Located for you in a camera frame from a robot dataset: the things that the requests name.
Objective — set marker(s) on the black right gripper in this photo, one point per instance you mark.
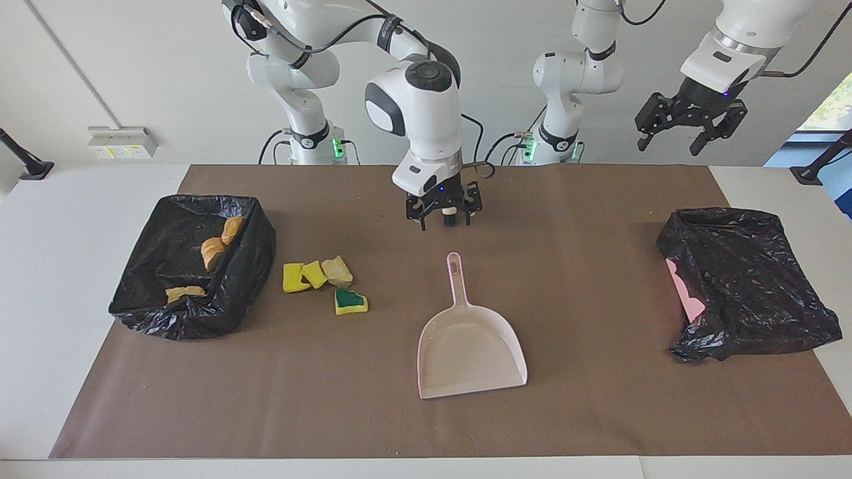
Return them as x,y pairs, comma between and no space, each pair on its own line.
440,196

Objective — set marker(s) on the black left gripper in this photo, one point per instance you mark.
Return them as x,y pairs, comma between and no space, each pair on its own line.
704,100

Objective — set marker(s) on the beige hand brush black bristles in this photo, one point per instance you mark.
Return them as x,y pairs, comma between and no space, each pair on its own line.
450,215

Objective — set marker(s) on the beige sponge chunk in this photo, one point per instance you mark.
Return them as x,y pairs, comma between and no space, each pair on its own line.
338,270

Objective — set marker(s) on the green and yellow sponge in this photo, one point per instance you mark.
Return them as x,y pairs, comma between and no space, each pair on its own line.
350,303

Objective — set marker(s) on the small yellow sponge piece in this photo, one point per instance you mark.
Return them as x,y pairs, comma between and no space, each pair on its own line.
315,274

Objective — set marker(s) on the pale pink plastic dustpan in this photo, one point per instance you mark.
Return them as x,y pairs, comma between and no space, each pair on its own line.
469,352

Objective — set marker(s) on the large yellow sponge piece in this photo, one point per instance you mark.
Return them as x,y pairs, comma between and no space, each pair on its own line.
293,279

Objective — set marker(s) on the brown oval bread roll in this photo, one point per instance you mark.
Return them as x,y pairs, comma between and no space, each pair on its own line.
231,230

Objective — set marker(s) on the golden croissant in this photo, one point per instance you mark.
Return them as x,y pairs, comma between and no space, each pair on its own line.
184,293
213,253

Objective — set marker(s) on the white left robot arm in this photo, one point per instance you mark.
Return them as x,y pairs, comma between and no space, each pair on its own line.
572,73

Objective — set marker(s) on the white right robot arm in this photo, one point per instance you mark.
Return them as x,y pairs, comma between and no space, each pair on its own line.
426,126

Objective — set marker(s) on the crumpled black trash bag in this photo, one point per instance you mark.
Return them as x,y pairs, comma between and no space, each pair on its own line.
752,279

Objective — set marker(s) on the pink plastic bin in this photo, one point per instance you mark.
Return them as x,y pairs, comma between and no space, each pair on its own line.
685,293

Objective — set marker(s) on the black bag lined box bin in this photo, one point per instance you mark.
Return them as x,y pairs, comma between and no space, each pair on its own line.
166,253

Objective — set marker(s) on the window with greenery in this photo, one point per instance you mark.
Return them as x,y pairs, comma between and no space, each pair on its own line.
835,110

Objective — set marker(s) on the brown paper table mat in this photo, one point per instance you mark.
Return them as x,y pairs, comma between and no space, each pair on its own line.
599,412

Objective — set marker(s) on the white wall socket box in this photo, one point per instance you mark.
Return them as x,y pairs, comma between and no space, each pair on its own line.
123,142

